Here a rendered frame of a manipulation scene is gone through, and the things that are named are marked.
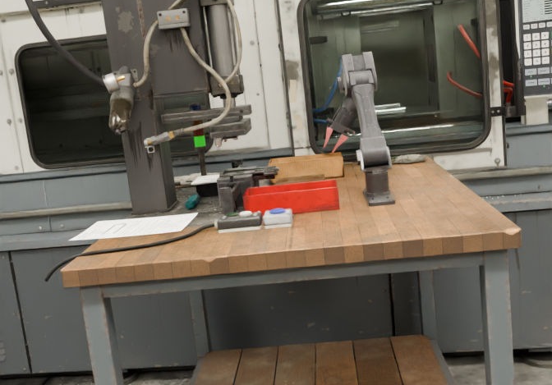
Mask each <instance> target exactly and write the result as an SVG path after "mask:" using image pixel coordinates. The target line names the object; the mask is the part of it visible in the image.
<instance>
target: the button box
mask: <svg viewBox="0 0 552 385"><path fill-rule="evenodd" d="M262 219H263V218H262V212H261V211H258V212H253V213H251V214H250V215H246V216H241V215H240V214H239V215H238V216H236V217H228V216H227V215H224V214H223V215H221V216H220V218H219V219H215V220H214V223H211V224H208V225H204V226H203V227H200V228H198V229H196V230H194V231H192V232H190V233H188V234H185V235H183V236H178V237H174V238H171V239H167V240H164V241H157V242H153V243H148V244H143V245H133V246H127V247H121V248H114V249H106V250H95V251H90V252H85V253H82V254H77V255H75V256H72V257H70V258H68V259H65V260H63V261H62V262H61V263H59V264H57V265H56V266H55V267H54V268H53V269H52V270H51V271H50V272H49V273H48V275H47V276H46V278H45V279H44V280H45V281H46V282H47V281H48V280H49V278H50V277H51V276H52V275H53V273H54V272H55V271H56V270H57V269H59V268H60V267H61V266H63V265H64V264H66V263H68V262H70V261H72V260H74V259H75V258H76V257H80V256H86V255H93V254H104V253H112V252H118V251H125V250H136V249H141V248H146V247H151V246H156V245H163V244H167V243H170V242H174V241H179V240H182V239H185V238H187V237H190V236H193V235H195V234H196V233H198V232H200V231H202V230H204V229H206V228H210V227H215V230H218V233H223V232H232V231H249V230H259V229H261V227H262V224H263V221H262Z"/></svg>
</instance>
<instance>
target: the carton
mask: <svg viewBox="0 0 552 385"><path fill-rule="evenodd" d="M268 165H269V167H270V166H276V167H279V171H277V172H278V175H277V176H276V175H275V179H270V184H275V183H276V180H277V178H284V177H294V176H309V175H318V174H324V176H325V179H329V178H338V177H344V170H343V156H342V155H341V152H337V153H328V154H312V155H304V156H296V157H287V158H271V159H270V160H269V164H268Z"/></svg>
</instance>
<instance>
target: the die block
mask: <svg viewBox="0 0 552 385"><path fill-rule="evenodd" d="M235 182H240V189H241V192H240V194H239V196H238V197H237V207H241V206H244V204H243V197H242V196H243V195H244V194H245V192H246V189H247V188H251V187H260V186H259V180H257V181H253V177H252V179H251V180H247V181H235ZM227 183H229V182H223V183H217V186H218V197H219V204H220V208H222V204H221V197H220V190H219V189H220V188H224V187H225V186H226V185H227Z"/></svg>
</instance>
